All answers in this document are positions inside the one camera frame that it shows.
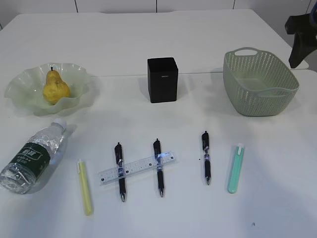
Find green plastic woven basket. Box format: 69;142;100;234
223;48;299;117

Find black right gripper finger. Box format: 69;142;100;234
289;33;317;69

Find middle black gel pen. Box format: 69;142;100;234
153;138;164;197

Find clear water bottle green label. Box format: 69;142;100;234
0;119;67;194

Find transparent plastic ruler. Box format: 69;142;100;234
97;152;177;186

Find mint green pen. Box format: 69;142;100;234
227;143;244;194

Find yellow pen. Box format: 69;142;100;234
77;160;93;216

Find green wavy glass plate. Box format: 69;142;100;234
4;62;91;116

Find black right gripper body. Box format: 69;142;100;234
285;2;317;40

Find yellow pear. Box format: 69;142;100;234
43;67;70;105

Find right black gel pen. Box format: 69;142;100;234
202;131;211;185

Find black square pen holder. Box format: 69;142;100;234
147;57;178;103

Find left black gel pen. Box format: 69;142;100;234
114;142;126;202

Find black gel pen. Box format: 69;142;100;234
202;131;211;185
114;142;126;202
153;138;164;197

